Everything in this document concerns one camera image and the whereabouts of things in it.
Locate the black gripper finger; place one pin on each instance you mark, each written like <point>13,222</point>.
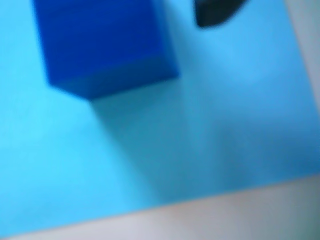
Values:
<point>215,11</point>

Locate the small blue cube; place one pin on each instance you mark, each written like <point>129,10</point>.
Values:
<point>100,45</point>

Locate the light blue paper square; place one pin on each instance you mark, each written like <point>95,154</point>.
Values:
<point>62,162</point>

